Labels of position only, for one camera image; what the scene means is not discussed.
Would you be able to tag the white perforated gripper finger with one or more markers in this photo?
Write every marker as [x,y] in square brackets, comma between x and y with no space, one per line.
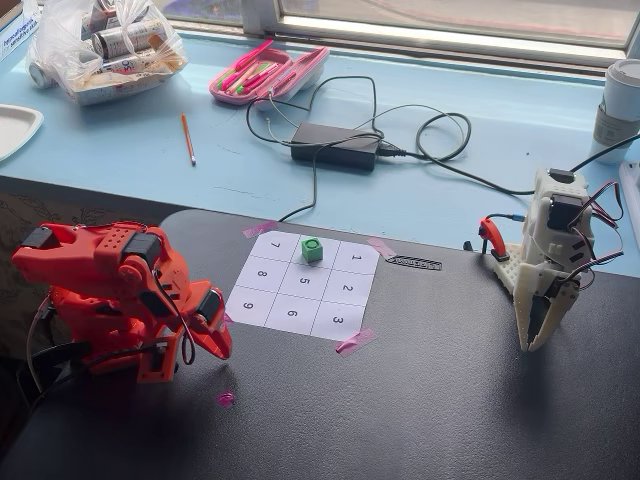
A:
[524,325]

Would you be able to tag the white smooth gripper finger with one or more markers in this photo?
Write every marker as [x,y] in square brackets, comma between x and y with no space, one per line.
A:
[555,317]

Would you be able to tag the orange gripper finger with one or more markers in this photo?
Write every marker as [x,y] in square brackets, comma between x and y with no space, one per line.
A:
[202,335]
[222,337]

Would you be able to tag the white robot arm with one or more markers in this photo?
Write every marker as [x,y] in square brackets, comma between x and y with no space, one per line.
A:
[542,220]

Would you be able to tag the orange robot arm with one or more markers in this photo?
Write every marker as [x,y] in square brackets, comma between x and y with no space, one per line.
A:
[112,245]

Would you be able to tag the white numbered grid paper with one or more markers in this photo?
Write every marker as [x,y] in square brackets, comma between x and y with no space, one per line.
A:
[305,290]

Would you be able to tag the pink tape strip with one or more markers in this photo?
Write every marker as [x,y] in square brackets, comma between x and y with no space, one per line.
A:
[356,341]
[382,247]
[228,318]
[259,229]

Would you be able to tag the small pink tape marker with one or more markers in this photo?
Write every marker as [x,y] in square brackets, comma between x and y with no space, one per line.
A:
[226,398]

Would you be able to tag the orange table clamp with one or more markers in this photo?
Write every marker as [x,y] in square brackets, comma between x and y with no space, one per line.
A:
[492,235]

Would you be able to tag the white power strip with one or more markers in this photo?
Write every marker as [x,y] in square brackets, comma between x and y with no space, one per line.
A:
[631,187]

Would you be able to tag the black table clamp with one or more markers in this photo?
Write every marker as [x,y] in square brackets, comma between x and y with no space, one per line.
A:
[60,355]

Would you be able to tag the orange pencil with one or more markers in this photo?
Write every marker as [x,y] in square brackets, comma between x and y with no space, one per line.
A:
[188,140]

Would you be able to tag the white paper coffee cup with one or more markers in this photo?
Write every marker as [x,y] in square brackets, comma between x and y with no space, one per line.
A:
[617,112]

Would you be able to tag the black power adapter brick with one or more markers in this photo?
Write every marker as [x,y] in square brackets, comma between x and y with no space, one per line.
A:
[335,145]

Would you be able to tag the pink open pencil case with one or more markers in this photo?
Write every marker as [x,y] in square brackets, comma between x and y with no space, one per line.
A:
[300,72]

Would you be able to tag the pink pen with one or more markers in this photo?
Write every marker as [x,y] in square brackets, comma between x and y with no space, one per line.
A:
[255,54]

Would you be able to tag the white paper plate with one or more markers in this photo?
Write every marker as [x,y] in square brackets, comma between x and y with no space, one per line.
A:
[15,127]

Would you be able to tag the printed silver can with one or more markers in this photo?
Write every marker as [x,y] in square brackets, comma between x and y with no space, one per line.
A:
[127,39]

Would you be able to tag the small silver can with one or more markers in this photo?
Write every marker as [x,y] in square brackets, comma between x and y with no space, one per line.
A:
[40,75]

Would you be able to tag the clear plastic bag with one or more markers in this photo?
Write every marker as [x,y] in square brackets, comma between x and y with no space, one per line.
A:
[65,55]

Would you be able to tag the white blue printed box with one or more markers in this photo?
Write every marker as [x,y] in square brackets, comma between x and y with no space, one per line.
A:
[15,30]

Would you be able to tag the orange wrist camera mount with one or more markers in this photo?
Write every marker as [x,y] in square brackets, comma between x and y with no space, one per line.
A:
[157,365]

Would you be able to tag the window frame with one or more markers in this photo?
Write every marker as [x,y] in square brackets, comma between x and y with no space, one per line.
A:
[450,45]

